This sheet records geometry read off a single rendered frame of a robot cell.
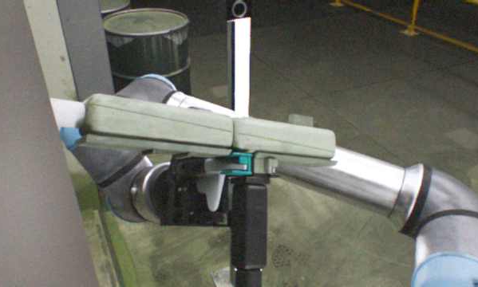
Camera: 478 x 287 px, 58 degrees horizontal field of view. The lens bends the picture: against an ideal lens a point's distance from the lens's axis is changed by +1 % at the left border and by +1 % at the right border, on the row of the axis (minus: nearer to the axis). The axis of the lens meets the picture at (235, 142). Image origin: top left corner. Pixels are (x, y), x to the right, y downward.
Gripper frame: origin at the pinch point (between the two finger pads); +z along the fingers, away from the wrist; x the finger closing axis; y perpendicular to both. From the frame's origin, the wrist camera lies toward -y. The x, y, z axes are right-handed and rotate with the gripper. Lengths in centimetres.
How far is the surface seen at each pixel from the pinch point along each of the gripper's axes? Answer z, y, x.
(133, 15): -232, -138, -68
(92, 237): -201, 13, -44
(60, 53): -163, -71, -10
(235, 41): -70, -53, -45
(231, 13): -64, -58, -39
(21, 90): 19.0, 1.9, 26.4
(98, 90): -172, -60, -31
